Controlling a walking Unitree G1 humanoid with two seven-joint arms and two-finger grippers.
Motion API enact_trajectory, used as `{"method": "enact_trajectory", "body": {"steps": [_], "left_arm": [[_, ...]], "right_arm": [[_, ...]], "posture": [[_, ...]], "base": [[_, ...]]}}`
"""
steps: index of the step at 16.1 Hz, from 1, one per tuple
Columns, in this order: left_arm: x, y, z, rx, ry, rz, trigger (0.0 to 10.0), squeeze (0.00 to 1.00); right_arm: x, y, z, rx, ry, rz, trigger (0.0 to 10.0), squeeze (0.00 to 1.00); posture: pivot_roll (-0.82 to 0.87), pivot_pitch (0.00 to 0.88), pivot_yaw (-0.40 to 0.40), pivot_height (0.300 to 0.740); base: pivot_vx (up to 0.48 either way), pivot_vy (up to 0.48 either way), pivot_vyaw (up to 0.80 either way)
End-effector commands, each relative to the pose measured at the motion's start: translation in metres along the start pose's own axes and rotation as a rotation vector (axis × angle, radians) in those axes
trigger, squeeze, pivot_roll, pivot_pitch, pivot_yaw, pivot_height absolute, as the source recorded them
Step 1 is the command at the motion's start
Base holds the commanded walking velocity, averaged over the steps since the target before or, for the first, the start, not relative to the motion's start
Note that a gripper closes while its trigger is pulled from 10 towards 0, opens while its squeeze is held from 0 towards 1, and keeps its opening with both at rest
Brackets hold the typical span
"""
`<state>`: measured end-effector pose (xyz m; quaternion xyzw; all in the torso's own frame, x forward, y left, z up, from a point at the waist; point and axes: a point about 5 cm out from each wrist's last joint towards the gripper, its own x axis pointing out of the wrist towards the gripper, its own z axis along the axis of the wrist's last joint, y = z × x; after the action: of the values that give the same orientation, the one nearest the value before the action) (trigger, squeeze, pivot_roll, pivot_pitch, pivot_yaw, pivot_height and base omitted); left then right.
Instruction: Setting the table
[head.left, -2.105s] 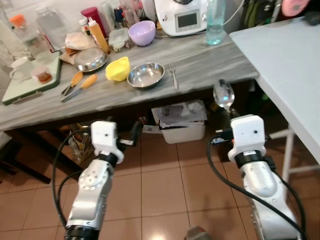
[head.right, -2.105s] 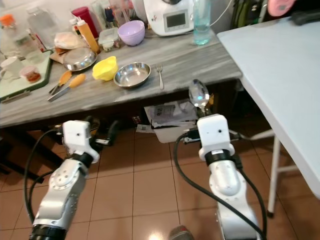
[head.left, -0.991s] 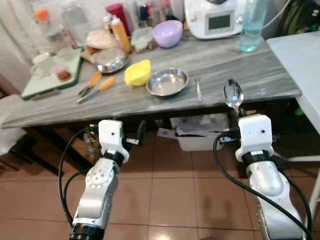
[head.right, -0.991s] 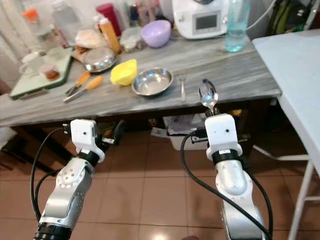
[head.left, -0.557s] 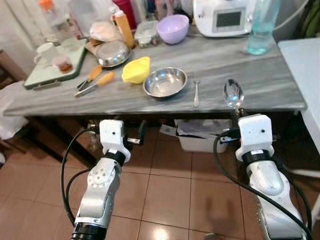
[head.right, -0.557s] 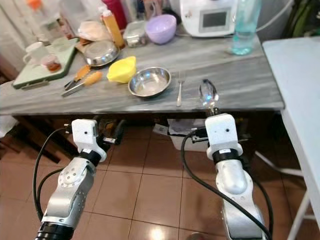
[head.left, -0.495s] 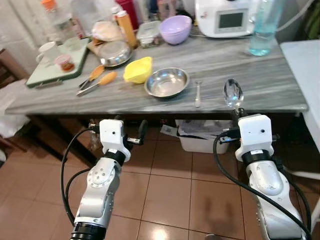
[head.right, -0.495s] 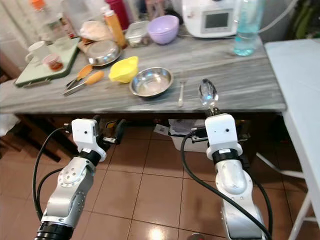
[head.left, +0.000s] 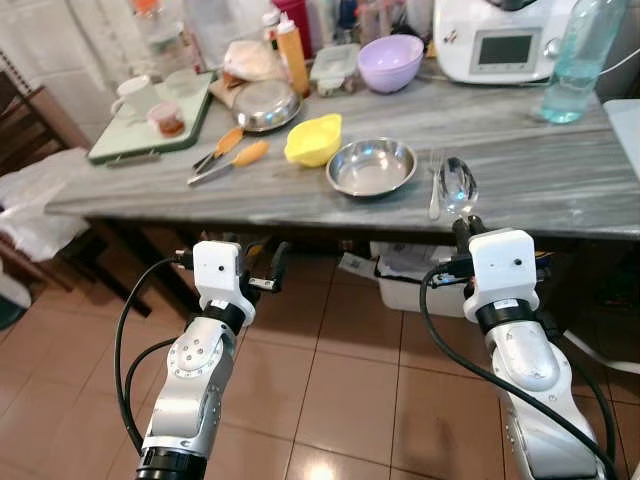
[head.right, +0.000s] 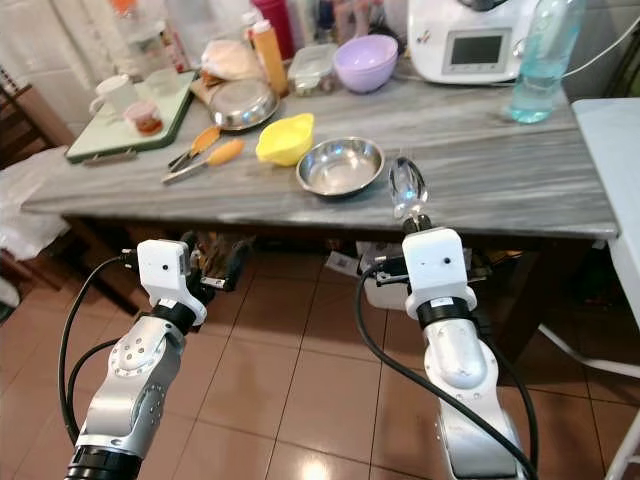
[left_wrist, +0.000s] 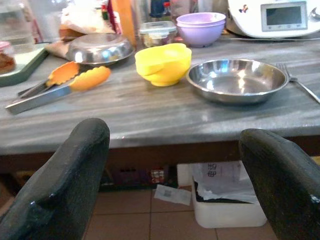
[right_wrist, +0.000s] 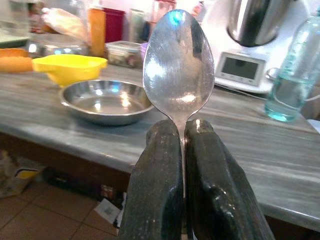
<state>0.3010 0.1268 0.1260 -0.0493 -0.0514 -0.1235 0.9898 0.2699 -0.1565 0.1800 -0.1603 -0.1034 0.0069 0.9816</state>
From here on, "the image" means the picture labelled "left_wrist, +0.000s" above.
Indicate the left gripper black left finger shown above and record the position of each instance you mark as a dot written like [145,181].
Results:
[62,180]

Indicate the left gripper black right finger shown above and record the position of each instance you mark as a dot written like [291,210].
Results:
[287,185]

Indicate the white plastic box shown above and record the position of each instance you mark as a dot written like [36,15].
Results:
[225,215]

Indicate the steel fork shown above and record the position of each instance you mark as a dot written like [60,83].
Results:
[300,83]

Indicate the steel tongs with orange tips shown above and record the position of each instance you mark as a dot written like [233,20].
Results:
[87,78]

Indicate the white paper slip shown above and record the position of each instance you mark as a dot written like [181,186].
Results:
[172,195]

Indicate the round stainless steel plate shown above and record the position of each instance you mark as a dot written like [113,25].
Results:
[100,48]
[237,82]

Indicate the green rimmed tray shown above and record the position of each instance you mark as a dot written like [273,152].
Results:
[27,65]

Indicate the small tub with red lid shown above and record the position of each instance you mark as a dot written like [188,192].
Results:
[6,60]

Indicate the yellow plastic bowl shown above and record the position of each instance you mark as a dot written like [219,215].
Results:
[162,62]

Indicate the brown paper bag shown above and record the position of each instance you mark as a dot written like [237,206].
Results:
[82,22]

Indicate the clear glass pitcher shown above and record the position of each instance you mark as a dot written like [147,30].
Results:
[47,20]

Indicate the orange sauce squeeze bottle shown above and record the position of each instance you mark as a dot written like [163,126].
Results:
[125,22]

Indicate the white kitchen appliance with screen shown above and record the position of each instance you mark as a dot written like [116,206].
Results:
[247,20]

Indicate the glass food container with lid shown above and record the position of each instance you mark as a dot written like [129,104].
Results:
[156,33]

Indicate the purple plastic bowl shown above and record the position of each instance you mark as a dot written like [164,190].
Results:
[200,31]

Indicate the dark blue bottle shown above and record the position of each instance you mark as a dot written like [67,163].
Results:
[157,8]

